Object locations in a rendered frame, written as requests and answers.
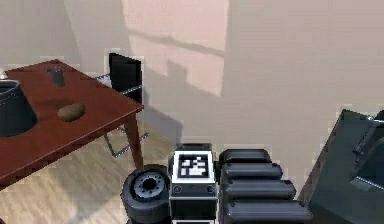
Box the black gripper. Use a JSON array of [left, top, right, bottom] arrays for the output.
[[120, 163, 172, 224]]

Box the red-brown wooden table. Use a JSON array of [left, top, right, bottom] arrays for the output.
[[0, 59, 145, 192]]

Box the brown potato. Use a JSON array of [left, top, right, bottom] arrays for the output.
[[57, 102, 86, 123]]

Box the dark grey cup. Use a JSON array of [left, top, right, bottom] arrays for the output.
[[46, 66, 66, 88]]

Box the black lamp shade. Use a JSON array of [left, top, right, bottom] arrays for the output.
[[0, 79, 39, 138]]

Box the black metal-frame chair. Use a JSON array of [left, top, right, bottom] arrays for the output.
[[95, 52, 150, 159]]

